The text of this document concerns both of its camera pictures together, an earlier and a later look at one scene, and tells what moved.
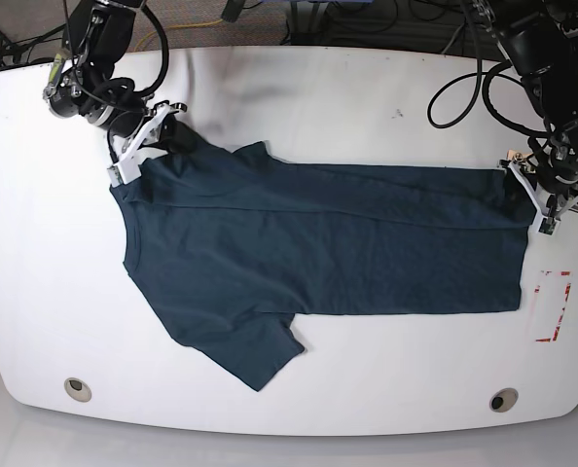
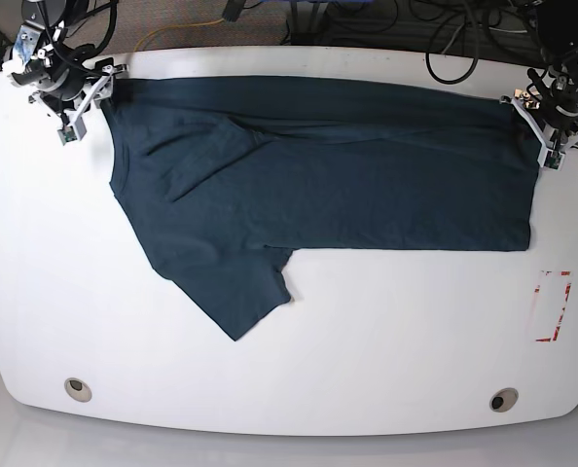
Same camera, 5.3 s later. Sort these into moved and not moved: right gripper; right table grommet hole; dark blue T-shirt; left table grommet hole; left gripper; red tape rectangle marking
Moved: left gripper; right gripper; dark blue T-shirt
Not moved: right table grommet hole; left table grommet hole; red tape rectangle marking
